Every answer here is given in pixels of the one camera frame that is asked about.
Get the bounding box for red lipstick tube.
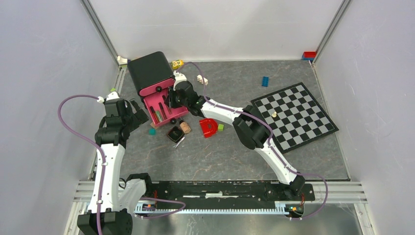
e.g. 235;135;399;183
149;106;159;124

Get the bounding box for green lip balm tube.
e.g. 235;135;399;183
155;111;163;122

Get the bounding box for brown lip gloss tube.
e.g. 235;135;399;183
162;95;172;115

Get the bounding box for small red lipstick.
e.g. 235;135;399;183
159;102;167;120

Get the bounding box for black pink drawer organizer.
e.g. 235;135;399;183
127;51;189;127

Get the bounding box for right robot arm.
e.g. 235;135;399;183
166;81;305;200

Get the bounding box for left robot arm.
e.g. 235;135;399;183
77;92;154;235

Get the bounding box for wooden cube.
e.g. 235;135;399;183
150;122;158;129

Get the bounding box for teal cube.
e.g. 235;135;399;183
149;128;157;136

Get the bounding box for white lego brick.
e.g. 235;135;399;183
197;75;208;85

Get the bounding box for yellow toy block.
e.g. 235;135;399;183
171;60;184;70

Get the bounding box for foundation bottle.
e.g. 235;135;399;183
179;120;191;134

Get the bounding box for black compact case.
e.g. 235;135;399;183
167;126;184;143

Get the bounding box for red D-shaped toy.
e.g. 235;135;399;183
199;118;218;139

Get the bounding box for silver tweezers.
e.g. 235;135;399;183
173;137;185;149

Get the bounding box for white toy block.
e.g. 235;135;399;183
116;55;128;66

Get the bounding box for blue lego brick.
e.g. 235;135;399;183
261;76;269;87

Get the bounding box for black white chessboard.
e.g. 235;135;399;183
251;82;339;154

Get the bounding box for red blue corner blocks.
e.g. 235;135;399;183
301;51;317;61

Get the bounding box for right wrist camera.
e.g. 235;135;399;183
173;70;187;91

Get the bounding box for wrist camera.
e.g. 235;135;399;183
97;91;120;104
173;70;187;91

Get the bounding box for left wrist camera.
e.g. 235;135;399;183
97;91;120;104

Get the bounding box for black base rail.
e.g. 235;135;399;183
147;180;315;211

